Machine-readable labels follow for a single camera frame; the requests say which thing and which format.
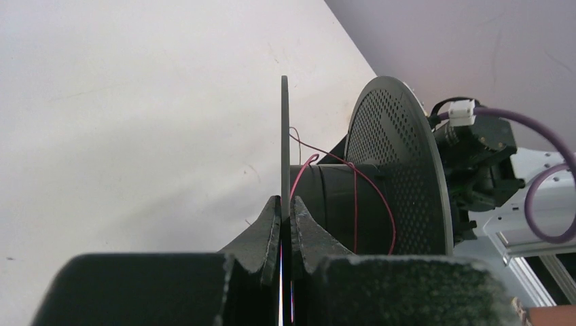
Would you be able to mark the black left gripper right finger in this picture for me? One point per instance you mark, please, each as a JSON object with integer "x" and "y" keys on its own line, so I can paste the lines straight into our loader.
{"x": 333, "y": 286}

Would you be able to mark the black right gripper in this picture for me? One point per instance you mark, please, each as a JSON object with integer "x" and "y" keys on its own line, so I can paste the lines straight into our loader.
{"x": 477, "y": 165}

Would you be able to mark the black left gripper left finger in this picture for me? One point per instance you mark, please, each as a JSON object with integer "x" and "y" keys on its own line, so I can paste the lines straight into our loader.
{"x": 237, "y": 285}

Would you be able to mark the dark grey perforated spool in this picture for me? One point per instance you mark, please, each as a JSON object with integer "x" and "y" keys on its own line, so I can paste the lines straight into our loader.
{"x": 384, "y": 193}

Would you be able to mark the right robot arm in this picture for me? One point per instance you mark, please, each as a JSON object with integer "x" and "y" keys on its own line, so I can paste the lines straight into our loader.
{"x": 439, "y": 113}

